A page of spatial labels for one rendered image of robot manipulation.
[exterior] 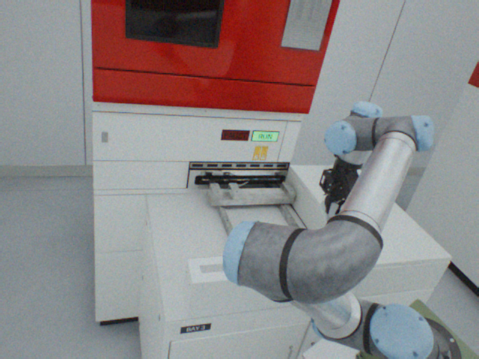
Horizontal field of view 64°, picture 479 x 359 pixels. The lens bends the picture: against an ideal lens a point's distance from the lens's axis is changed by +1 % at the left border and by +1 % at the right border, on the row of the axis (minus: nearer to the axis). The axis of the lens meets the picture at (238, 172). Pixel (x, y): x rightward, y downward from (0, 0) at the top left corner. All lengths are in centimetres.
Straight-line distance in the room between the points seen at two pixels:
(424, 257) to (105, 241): 123
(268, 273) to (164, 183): 104
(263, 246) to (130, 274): 132
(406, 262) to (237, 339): 60
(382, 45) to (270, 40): 226
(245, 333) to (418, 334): 55
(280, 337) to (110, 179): 85
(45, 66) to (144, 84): 167
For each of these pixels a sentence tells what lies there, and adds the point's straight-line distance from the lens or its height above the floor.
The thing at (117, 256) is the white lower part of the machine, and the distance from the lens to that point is 181.
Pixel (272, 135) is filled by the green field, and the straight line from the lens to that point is 161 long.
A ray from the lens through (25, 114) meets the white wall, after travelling 311.
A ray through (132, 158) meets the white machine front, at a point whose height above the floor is 99.
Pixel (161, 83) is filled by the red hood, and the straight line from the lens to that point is 136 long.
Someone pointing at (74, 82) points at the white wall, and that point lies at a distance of 298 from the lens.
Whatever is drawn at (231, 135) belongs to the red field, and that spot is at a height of 110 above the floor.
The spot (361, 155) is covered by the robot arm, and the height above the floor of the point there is 134.
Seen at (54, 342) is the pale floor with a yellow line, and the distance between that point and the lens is 218.
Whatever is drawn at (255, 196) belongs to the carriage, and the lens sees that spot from 159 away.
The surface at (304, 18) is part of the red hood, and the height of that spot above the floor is 157.
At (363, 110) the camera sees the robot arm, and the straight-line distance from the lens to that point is 99.
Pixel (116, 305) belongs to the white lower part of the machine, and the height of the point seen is 18.
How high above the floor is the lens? 173
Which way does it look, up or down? 29 degrees down
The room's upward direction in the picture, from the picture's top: 11 degrees clockwise
